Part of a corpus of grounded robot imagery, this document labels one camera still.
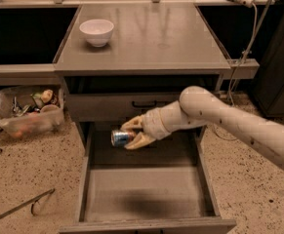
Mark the grey drawer cabinet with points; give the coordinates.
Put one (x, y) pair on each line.
(154, 48)

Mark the white ceramic bowl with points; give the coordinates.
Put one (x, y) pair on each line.
(97, 32)

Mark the closed grey upper drawer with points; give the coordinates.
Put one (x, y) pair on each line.
(111, 107)

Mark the metal rod on floor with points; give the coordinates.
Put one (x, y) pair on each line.
(26, 203)

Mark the blue silver redbull can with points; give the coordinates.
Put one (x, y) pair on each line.
(121, 138)

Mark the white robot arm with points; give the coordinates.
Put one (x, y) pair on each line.
(197, 107)

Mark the dark cabinet on wheels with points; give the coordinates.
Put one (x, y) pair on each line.
(267, 89)

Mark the clear plastic storage bin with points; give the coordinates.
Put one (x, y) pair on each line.
(31, 110)

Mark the open grey middle drawer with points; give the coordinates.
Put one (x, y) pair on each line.
(163, 188)

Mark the black drawer handle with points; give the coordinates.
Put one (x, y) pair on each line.
(149, 103)

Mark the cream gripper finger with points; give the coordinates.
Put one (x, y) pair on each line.
(134, 123)
(141, 140)

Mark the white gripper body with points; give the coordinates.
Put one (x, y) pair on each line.
(152, 124)

